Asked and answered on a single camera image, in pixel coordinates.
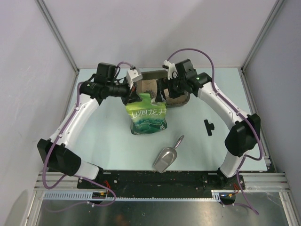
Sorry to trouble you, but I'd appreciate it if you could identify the brown litter box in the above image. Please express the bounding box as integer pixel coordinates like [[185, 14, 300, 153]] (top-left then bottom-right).
[[136, 69, 190, 109]]

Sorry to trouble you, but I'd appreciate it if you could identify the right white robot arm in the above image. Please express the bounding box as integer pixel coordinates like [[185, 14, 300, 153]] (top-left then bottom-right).
[[155, 59, 261, 189]]

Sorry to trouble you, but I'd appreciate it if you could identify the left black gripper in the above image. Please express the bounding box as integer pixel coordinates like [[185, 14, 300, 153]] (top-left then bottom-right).
[[106, 78, 142, 105]]

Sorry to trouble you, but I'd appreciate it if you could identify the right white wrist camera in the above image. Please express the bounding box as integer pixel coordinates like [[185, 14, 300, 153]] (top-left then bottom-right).
[[162, 60, 178, 80]]

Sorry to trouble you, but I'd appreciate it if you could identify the aluminium frame rail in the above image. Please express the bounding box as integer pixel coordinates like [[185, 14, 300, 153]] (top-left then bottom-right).
[[34, 172, 290, 192]]

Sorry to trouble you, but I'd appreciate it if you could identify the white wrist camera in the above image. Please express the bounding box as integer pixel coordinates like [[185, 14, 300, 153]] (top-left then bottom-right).
[[162, 60, 178, 80], [126, 68, 143, 89]]

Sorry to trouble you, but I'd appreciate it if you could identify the black bag clip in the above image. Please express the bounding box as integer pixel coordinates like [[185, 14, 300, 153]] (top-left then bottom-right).
[[204, 119, 215, 137]]

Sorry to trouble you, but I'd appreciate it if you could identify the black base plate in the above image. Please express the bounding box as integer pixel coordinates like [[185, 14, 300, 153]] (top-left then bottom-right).
[[77, 170, 245, 198]]

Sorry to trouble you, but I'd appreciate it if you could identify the green litter bag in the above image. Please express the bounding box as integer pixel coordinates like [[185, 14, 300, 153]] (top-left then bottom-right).
[[125, 93, 167, 135]]

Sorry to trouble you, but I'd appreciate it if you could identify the metal scoop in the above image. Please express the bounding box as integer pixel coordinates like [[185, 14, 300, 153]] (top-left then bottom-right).
[[153, 135, 184, 173]]

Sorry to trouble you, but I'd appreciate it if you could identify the grey cable duct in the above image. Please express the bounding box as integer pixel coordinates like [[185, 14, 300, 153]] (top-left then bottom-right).
[[43, 191, 221, 202]]

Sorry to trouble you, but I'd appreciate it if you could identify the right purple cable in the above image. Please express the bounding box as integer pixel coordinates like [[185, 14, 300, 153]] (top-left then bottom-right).
[[166, 48, 265, 215]]

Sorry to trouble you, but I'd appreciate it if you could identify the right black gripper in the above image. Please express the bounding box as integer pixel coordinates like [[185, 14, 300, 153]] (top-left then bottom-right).
[[155, 75, 186, 103]]

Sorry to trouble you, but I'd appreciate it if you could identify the purple cable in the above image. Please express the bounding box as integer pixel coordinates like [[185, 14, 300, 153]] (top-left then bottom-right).
[[42, 61, 117, 210], [166, 48, 265, 215]]

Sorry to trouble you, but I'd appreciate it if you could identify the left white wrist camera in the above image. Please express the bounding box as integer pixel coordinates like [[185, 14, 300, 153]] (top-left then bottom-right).
[[126, 68, 143, 89]]

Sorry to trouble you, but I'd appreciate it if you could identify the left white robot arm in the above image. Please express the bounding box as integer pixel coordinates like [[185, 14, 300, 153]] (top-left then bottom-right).
[[37, 63, 143, 188]]

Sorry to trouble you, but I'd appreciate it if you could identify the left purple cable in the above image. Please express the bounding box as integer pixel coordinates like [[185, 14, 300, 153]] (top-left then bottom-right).
[[42, 61, 117, 210]]

